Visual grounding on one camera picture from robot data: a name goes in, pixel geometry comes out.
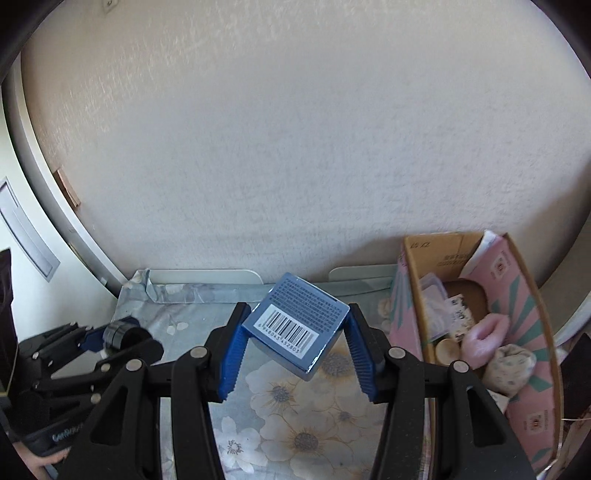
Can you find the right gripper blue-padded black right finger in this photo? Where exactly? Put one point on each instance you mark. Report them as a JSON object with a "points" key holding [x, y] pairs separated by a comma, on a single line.
{"points": [[473, 438]]}

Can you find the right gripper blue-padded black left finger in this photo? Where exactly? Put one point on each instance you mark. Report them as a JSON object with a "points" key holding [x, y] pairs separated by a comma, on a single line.
{"points": [[120, 439]]}

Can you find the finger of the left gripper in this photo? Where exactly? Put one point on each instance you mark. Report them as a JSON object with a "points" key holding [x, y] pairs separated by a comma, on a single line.
{"points": [[62, 344], [147, 352]]}

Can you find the black cylindrical cap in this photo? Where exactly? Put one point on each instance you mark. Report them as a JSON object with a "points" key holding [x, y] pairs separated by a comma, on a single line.
{"points": [[122, 334]]}

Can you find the floral sock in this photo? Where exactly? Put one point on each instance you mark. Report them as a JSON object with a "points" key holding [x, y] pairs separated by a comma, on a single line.
{"points": [[509, 370]]}

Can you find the pink fluffy puff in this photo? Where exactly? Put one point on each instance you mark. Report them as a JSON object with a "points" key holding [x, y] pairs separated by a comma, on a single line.
{"points": [[480, 343]]}

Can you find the black white floral small item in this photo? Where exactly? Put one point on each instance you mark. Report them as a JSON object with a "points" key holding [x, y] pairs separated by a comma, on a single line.
{"points": [[462, 320]]}

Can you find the small blue barcode box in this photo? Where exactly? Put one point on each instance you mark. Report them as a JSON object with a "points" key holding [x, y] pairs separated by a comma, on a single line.
{"points": [[296, 324]]}

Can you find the clear plastic case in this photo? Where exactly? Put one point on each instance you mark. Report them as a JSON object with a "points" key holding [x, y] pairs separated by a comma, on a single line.
{"points": [[437, 312]]}

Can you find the beige round jar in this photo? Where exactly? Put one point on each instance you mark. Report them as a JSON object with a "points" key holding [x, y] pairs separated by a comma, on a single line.
{"points": [[447, 351]]}

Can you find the person's left hand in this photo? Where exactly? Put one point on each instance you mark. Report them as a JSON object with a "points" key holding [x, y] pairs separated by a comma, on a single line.
{"points": [[36, 465]]}

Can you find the white plastic bed guard left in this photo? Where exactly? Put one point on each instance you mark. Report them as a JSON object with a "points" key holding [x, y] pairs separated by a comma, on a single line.
{"points": [[205, 276]]}

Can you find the floral blue bed sheet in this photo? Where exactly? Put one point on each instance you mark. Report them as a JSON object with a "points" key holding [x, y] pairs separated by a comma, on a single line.
{"points": [[274, 425]]}

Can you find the pink teal cardboard box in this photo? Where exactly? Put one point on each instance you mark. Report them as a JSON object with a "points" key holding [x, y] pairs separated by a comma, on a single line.
{"points": [[470, 297]]}

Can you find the white door frame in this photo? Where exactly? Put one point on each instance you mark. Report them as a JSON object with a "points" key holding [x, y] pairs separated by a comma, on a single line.
{"points": [[51, 188]]}

